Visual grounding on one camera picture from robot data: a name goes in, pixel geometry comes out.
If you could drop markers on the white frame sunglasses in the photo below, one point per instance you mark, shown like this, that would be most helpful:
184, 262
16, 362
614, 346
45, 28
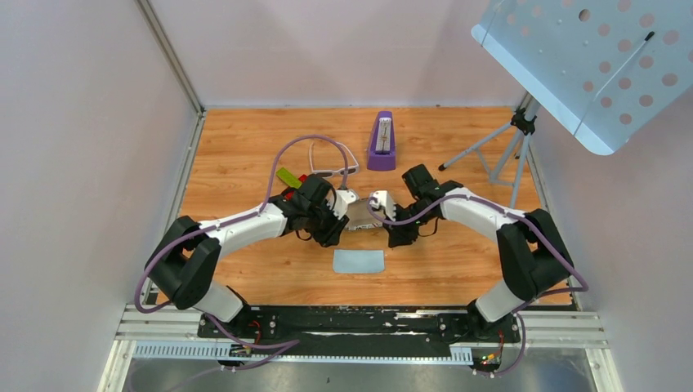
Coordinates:
349, 164

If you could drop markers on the light blue music stand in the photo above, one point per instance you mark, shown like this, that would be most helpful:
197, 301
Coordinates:
613, 80

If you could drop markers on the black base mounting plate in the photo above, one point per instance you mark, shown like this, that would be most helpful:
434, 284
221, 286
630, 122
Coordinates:
365, 331

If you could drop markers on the aluminium frame rail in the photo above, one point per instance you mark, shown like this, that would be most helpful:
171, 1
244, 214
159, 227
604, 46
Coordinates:
544, 329

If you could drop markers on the light blue cleaning cloth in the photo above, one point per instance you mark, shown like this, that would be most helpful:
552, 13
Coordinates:
358, 261

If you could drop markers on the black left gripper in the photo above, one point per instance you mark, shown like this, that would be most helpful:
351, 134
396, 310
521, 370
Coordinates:
331, 235

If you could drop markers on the green rectangular block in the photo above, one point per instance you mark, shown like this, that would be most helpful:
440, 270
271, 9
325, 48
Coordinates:
283, 174

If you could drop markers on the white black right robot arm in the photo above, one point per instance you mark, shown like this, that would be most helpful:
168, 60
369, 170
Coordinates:
532, 255

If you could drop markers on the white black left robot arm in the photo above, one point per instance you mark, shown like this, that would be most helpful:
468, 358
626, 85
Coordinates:
184, 263

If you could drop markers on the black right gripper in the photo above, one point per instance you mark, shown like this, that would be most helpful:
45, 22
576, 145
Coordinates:
399, 235

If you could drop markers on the red plastic piece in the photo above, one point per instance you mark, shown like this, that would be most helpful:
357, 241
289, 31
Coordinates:
293, 183

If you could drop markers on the purple metronome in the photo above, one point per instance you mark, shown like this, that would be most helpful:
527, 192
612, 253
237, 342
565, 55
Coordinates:
382, 147

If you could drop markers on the flag pattern glasses case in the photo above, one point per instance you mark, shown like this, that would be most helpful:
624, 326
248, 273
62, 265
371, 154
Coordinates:
360, 217

